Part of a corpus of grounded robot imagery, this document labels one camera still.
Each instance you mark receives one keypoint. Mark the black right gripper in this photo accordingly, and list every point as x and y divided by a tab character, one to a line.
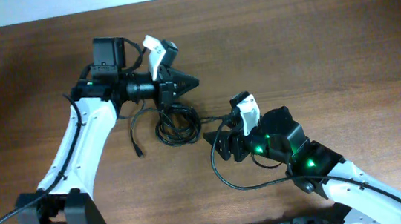
232	136

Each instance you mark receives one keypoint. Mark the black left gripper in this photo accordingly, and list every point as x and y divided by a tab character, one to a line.
167	88

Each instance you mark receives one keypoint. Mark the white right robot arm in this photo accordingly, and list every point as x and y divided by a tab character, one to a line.
313	167

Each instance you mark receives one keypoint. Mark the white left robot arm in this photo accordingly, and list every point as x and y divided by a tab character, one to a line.
65	194

